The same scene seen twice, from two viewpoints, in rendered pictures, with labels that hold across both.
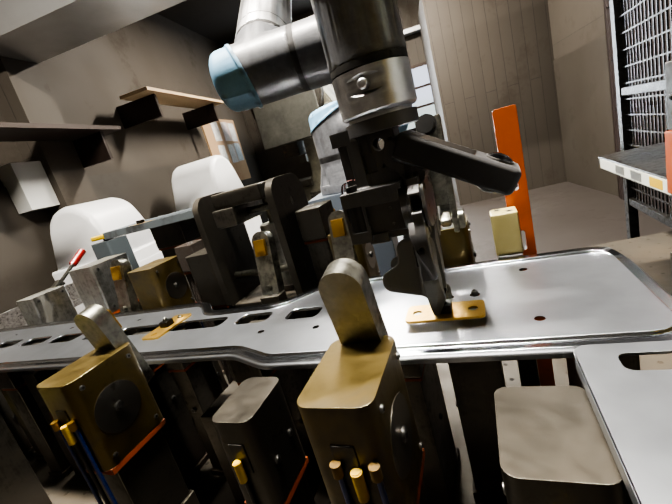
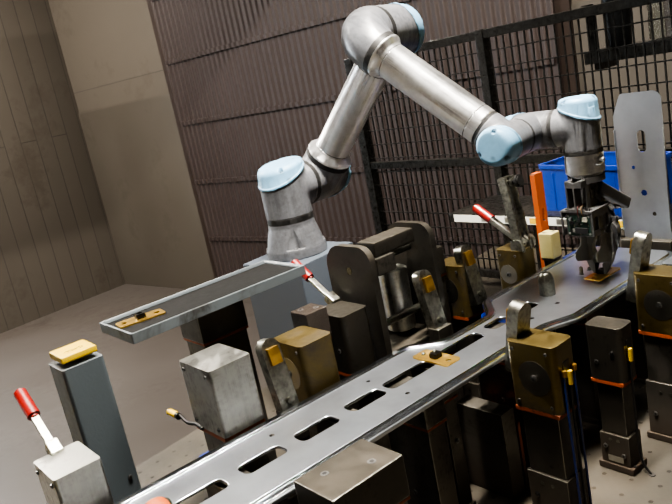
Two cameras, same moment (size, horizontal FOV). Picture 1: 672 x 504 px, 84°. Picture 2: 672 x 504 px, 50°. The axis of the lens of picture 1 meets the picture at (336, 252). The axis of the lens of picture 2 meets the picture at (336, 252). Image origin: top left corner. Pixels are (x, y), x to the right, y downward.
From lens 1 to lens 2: 1.44 m
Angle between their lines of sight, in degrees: 59
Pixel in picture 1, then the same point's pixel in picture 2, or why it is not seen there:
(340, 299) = (646, 246)
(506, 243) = (556, 250)
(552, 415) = not seen: outside the picture
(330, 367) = (657, 273)
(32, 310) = (97, 481)
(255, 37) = (516, 124)
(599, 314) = not seen: hidden behind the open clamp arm
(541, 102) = (73, 170)
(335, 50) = (592, 143)
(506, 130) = (539, 185)
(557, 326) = not seen: hidden behind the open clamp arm
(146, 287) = (324, 358)
